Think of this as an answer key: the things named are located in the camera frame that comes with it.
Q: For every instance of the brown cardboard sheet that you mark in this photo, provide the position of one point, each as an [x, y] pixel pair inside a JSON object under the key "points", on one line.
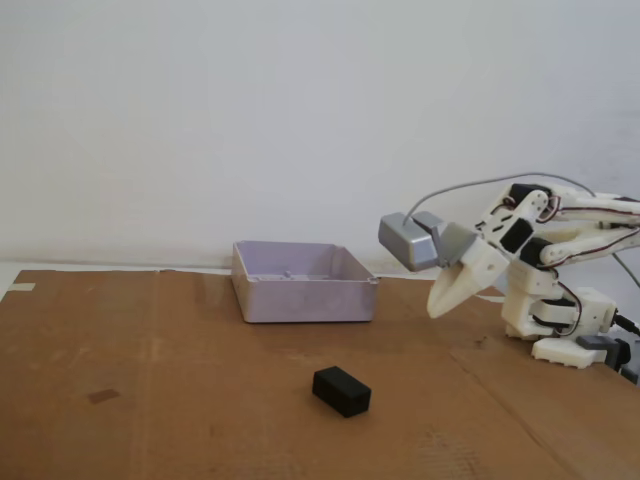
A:
{"points": [[200, 400]]}

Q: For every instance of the silver webcam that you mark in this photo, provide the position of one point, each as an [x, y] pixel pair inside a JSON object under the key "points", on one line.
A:
{"points": [[405, 245]]}

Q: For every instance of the grey webcam mount bracket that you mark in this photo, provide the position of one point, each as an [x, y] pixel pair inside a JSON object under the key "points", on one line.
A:
{"points": [[455, 241]]}

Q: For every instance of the grey plastic open box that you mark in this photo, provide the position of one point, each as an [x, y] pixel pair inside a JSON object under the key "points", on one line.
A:
{"points": [[300, 305]]}

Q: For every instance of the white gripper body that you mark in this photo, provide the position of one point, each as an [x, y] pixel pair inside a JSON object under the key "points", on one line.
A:
{"points": [[476, 272]]}

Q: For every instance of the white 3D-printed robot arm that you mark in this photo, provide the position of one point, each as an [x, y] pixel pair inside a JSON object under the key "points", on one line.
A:
{"points": [[590, 225]]}

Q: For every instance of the beige masking tape piece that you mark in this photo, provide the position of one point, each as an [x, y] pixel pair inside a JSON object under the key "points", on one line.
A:
{"points": [[22, 288]]}

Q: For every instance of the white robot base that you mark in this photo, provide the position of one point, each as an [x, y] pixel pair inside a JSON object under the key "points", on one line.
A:
{"points": [[595, 310]]}

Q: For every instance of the grey table clamp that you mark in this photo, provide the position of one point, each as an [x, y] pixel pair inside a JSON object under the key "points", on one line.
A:
{"points": [[595, 343]]}

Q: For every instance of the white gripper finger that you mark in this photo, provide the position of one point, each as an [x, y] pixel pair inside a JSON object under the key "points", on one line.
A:
{"points": [[442, 297], [470, 292]]}

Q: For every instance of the black rectangular block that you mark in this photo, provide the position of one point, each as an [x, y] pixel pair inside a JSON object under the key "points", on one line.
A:
{"points": [[342, 392]]}

